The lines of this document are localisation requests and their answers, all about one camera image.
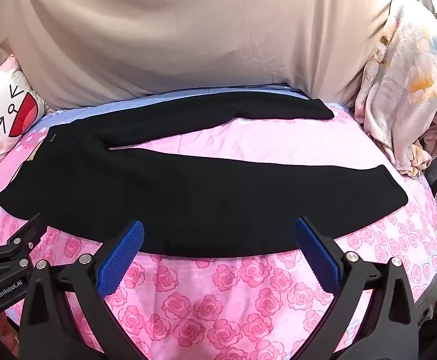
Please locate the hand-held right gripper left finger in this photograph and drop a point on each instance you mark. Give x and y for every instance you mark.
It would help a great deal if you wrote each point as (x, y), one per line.
(123, 258)

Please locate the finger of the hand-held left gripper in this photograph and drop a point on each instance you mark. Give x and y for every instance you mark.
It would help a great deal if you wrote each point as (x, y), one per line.
(23, 238)

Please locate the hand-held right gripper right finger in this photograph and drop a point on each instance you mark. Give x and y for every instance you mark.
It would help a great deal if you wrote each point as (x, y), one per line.
(316, 257)

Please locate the black pants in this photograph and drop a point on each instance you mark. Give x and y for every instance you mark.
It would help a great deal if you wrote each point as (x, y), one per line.
(166, 180)

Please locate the pink floral bed sheet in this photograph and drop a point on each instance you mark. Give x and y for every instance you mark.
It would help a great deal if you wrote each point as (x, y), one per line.
(241, 288)

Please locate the cartoon face pillow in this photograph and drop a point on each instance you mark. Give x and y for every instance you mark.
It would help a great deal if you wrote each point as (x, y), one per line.
(4, 112)

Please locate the pale floral fleece blanket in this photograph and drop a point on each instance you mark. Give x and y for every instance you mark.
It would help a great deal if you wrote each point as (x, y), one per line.
(402, 82)

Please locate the beige cloth cover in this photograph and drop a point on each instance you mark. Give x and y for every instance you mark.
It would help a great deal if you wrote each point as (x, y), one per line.
(184, 33)

